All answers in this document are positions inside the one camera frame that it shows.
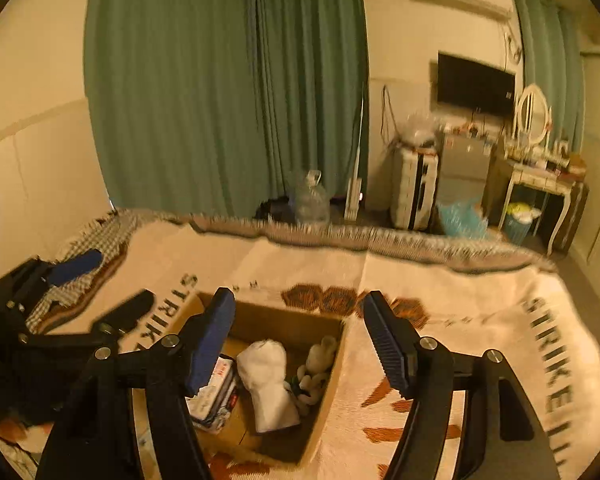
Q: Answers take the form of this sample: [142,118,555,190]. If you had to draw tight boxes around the row of cosmetic bottles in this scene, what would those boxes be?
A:
[504,136,587,177]

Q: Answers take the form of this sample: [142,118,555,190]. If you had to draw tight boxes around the small printed packet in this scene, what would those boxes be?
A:
[186,354,239,432]

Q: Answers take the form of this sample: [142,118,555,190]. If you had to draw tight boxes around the wall cable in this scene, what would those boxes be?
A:
[379,84,402,147]

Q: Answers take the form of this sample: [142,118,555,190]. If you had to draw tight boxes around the grey mini fridge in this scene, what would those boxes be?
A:
[435,132,494,212]

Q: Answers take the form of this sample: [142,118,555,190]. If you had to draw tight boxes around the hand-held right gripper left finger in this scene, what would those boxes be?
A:
[35,287,237,480]

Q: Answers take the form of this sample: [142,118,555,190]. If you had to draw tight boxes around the white oval vanity mirror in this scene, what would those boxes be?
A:
[513,83,554,145]

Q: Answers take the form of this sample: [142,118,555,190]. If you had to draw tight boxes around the black wall television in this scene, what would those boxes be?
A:
[437,51,517,119]

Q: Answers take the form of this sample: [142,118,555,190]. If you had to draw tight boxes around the brown cardboard box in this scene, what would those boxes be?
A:
[130,292,349,467]

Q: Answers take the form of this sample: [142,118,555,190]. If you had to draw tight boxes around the cream door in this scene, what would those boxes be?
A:
[579,49,600,263]

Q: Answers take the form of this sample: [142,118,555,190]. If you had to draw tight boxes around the blue waste bin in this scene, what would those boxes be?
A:
[502,202,542,246]

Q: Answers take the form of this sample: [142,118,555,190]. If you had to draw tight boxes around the blue plastic bag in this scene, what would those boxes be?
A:
[437,199,490,239]

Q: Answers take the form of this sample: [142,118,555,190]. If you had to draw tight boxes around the cream printed blanket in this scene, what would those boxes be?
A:
[0,210,600,480]

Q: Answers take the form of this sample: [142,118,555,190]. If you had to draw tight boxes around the checkered cloth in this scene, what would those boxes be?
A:
[27,215,133,332]

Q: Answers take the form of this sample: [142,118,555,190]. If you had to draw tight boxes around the narrow green curtain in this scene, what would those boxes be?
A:
[510,0,587,155]

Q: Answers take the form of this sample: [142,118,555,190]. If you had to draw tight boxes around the white suitcase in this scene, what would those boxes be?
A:
[390,146,440,232]

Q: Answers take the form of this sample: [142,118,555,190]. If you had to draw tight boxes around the white plush toy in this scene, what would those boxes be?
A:
[284,336,339,416]

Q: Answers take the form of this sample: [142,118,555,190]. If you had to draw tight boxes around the clear plastic bag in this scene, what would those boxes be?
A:
[397,112,439,149]

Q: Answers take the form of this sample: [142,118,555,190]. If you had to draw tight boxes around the white dressing table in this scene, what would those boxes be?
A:
[496,152,589,257]

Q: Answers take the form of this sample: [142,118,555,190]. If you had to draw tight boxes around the large clear water bottle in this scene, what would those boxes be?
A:
[292,169,331,226]

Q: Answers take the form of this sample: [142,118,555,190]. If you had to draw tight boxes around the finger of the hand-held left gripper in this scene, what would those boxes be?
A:
[7,248,104,312]
[19,291,155,347]

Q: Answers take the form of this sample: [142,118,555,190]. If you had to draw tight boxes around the dark cloth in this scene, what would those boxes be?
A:
[253,197,297,222]

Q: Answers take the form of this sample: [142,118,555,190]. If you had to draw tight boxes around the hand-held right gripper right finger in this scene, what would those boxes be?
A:
[362,290,563,480]

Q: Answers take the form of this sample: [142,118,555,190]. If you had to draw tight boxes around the white towel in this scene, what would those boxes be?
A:
[236,340,301,434]

